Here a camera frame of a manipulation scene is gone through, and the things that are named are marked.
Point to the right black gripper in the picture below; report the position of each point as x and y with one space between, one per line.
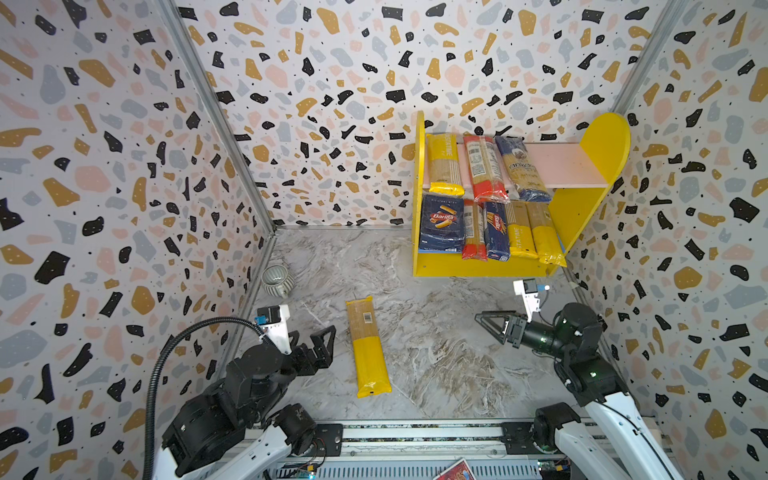
516 328

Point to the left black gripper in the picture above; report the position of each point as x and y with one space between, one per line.
313 362

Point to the yellow Pastatime spaghetti bag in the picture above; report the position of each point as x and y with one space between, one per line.
519 231
444 166

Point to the blue Barilla spaghetti box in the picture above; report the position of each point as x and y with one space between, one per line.
496 231

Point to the blue Barilla rigatoni box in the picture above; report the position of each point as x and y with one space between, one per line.
442 228

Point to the dark blue Ankara spaghetti bag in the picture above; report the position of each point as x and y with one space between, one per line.
521 171

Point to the red spaghetti bag with barcode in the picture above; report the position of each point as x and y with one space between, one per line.
485 171

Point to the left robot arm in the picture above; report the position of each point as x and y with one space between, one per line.
234 429

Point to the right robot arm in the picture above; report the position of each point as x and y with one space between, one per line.
571 340

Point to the yellow shelf unit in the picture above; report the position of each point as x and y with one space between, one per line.
606 142

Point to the white ribbed ceramic cup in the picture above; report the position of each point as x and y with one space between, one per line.
278 281

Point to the red printed card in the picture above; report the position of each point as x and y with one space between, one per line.
460 470

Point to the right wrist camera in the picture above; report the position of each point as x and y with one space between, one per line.
530 290

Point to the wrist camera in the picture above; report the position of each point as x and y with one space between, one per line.
530 290
273 322

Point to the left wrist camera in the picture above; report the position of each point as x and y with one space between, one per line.
273 322

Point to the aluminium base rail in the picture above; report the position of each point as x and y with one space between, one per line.
421 449

